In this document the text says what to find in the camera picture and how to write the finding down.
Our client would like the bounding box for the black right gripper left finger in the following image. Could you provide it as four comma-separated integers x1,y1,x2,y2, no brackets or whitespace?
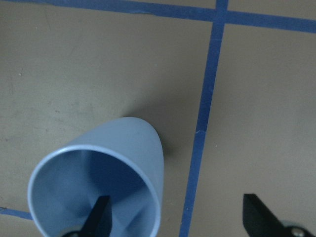
80,196,112,237

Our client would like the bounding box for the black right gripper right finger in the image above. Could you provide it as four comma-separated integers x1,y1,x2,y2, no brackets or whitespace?
243,194,314,237

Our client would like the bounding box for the blue cup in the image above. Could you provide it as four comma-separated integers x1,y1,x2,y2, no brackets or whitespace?
28,117,164,237

